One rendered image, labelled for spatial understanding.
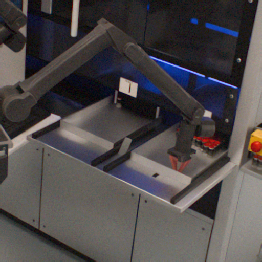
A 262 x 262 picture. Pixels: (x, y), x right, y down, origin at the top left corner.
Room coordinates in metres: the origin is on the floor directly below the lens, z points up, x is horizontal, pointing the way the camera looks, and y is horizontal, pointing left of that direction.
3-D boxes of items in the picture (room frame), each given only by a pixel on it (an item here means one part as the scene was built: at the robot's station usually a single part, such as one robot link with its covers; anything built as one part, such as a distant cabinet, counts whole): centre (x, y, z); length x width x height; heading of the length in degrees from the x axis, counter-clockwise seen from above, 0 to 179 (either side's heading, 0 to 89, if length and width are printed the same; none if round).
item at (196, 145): (2.29, -0.25, 0.90); 0.18 x 0.02 x 0.05; 58
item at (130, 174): (2.25, -0.02, 0.87); 0.70 x 0.48 x 0.02; 58
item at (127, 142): (2.14, 0.05, 0.91); 0.14 x 0.03 x 0.06; 149
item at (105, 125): (2.40, 0.09, 0.90); 0.34 x 0.26 x 0.04; 148
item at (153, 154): (2.22, -0.20, 0.90); 0.34 x 0.26 x 0.04; 148
